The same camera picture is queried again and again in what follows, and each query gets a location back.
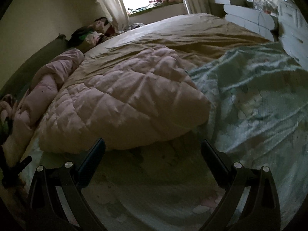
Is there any green headboard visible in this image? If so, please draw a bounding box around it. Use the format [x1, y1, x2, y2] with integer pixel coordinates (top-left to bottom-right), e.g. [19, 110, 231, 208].
[0, 35, 71, 100]

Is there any bed with tan sheet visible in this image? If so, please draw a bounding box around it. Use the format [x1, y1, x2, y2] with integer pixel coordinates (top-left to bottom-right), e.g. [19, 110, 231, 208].
[22, 42, 308, 231]

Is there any white panelled cabinet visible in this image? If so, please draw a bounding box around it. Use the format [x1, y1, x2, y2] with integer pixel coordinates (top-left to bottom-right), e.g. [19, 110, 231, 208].
[276, 0, 308, 63]

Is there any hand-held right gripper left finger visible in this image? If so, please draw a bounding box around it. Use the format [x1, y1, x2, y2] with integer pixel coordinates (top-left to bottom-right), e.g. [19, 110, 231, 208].
[25, 138, 106, 231]

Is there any rolled pink duvet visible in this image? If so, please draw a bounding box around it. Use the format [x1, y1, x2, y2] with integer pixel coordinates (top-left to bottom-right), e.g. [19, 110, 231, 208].
[10, 49, 85, 153]

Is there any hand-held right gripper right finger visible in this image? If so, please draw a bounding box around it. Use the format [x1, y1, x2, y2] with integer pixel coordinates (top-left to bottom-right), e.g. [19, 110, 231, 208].
[200, 139, 282, 231]

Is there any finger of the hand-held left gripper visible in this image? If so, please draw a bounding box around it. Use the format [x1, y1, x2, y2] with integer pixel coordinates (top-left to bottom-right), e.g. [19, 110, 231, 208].
[13, 156, 33, 172]

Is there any pink quilted coat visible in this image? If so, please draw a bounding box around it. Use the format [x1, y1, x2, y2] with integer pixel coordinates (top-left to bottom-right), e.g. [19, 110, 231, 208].
[38, 47, 212, 152]

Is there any pink green floral blanket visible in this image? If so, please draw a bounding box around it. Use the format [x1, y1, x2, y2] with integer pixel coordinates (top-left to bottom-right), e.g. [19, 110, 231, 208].
[0, 94, 15, 140]

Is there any pile of clothes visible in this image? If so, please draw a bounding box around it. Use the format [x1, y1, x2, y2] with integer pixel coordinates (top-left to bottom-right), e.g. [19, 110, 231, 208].
[68, 17, 114, 53]

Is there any white dresser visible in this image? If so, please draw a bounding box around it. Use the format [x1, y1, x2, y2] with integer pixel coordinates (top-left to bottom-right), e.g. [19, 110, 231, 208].
[209, 0, 280, 42]

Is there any dark crumpled cloth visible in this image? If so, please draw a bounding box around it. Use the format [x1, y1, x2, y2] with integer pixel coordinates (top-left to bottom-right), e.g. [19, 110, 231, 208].
[129, 22, 146, 31]

